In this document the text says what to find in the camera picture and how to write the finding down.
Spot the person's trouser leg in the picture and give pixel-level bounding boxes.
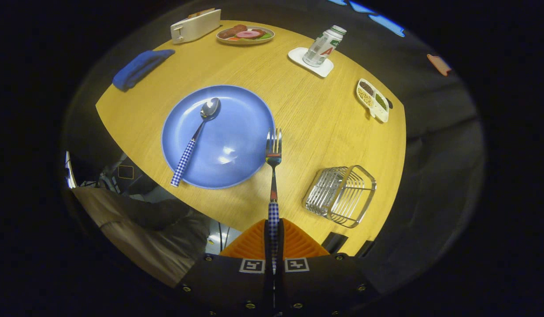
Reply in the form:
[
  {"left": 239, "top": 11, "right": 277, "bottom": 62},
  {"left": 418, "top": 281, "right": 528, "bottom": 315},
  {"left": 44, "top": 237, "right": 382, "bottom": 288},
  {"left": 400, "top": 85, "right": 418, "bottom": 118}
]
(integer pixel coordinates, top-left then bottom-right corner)
[{"left": 71, "top": 187, "right": 211, "bottom": 287}]

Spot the white toaster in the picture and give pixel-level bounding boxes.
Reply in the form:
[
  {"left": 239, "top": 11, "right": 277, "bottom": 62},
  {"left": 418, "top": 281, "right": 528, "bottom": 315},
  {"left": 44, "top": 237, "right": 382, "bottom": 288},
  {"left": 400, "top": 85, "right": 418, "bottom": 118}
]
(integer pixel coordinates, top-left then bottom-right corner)
[{"left": 170, "top": 8, "right": 222, "bottom": 44}]

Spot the white flat board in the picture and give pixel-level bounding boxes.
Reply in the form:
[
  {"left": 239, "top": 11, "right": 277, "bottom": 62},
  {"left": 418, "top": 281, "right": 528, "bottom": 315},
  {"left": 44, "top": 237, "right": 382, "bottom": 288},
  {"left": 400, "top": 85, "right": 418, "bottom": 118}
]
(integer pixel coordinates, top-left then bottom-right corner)
[{"left": 65, "top": 152, "right": 76, "bottom": 189}]

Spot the fork with checked handle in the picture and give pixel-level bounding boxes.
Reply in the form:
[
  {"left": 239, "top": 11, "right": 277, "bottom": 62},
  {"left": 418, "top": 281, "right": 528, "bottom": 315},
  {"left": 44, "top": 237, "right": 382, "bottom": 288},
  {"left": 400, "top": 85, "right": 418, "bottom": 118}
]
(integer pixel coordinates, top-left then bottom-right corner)
[{"left": 265, "top": 128, "right": 282, "bottom": 273}]

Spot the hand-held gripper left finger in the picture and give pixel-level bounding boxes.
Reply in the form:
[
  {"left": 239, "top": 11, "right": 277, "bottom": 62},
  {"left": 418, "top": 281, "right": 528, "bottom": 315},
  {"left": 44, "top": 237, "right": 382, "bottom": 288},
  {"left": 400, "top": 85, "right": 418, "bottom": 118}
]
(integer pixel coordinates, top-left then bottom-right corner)
[{"left": 175, "top": 219, "right": 274, "bottom": 317}]

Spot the white square coaster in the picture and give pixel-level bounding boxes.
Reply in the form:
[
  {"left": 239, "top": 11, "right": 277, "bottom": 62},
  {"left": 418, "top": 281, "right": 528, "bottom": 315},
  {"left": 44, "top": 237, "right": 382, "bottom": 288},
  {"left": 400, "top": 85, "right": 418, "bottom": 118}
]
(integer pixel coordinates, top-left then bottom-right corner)
[{"left": 288, "top": 47, "right": 334, "bottom": 78}]

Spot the white divided bean dish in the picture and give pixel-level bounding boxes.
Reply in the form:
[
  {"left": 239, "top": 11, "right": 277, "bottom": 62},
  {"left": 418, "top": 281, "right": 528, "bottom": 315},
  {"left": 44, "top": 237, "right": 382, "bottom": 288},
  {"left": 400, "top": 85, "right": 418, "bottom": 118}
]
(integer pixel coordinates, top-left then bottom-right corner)
[{"left": 356, "top": 78, "right": 390, "bottom": 123}]

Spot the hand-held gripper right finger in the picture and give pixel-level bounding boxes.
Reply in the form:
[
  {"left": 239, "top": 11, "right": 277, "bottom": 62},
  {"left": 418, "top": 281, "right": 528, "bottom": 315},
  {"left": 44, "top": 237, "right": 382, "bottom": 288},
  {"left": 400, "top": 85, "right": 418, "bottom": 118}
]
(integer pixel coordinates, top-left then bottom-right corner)
[{"left": 276, "top": 219, "right": 381, "bottom": 317}]

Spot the grey food plate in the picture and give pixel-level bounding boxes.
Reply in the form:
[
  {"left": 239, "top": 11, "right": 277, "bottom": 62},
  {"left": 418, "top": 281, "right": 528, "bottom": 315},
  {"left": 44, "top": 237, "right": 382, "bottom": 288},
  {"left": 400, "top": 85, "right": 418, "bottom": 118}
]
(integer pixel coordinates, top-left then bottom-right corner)
[{"left": 216, "top": 24, "right": 275, "bottom": 45}]

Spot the white green plastic bottle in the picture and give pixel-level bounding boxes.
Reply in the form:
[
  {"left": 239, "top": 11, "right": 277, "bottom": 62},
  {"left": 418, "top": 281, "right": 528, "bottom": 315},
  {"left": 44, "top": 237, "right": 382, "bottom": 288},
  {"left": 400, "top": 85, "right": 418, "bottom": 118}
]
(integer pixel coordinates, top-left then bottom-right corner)
[{"left": 302, "top": 25, "right": 347, "bottom": 68}]

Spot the metal wire rack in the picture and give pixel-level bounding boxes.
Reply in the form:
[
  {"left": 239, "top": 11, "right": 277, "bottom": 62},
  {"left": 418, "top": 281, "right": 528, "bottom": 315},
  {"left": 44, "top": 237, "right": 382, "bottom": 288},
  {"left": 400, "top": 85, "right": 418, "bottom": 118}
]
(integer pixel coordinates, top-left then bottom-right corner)
[{"left": 302, "top": 165, "right": 377, "bottom": 229}]

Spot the spoon with checked handle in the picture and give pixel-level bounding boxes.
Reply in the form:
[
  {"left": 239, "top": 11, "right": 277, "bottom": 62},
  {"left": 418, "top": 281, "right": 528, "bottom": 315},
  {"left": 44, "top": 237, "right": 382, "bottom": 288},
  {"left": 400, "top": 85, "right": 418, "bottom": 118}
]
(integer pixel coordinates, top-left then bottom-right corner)
[{"left": 170, "top": 97, "right": 221, "bottom": 188}]

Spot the blue round plate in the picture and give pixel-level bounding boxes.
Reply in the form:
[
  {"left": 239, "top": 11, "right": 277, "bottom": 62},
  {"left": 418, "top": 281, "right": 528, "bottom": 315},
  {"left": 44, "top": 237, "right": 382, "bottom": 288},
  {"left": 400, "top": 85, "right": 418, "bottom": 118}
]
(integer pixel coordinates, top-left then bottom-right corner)
[{"left": 161, "top": 85, "right": 276, "bottom": 190}]

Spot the blue folded towel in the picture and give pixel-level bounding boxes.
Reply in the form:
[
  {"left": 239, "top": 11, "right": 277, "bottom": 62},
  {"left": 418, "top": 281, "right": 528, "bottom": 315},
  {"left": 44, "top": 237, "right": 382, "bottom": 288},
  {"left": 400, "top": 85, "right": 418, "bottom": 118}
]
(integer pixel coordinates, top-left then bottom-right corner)
[{"left": 112, "top": 49, "right": 176, "bottom": 92}]

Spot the brown meat slab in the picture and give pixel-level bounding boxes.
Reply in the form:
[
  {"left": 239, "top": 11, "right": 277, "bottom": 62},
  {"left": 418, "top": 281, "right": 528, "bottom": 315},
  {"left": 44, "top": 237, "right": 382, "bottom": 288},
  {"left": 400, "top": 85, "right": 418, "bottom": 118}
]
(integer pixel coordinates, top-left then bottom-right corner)
[{"left": 218, "top": 25, "right": 248, "bottom": 39}]

